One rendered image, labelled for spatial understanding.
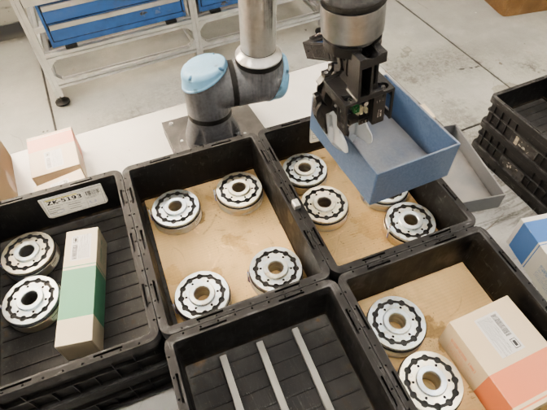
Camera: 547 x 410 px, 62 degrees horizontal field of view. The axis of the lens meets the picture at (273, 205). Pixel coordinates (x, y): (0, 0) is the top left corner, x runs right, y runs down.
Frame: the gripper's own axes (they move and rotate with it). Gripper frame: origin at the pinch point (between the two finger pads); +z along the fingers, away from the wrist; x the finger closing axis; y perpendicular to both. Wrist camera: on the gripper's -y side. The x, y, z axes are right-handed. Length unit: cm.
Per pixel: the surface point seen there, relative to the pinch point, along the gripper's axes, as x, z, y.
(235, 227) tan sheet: -18.8, 27.3, -11.5
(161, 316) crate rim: -36.7, 15.6, 7.7
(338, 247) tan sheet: -1.4, 28.8, 1.9
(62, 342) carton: -54, 18, 4
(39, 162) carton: -58, 29, -56
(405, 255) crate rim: 5.7, 19.4, 13.6
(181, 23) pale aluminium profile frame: 5, 84, -195
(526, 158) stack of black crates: 85, 71, -24
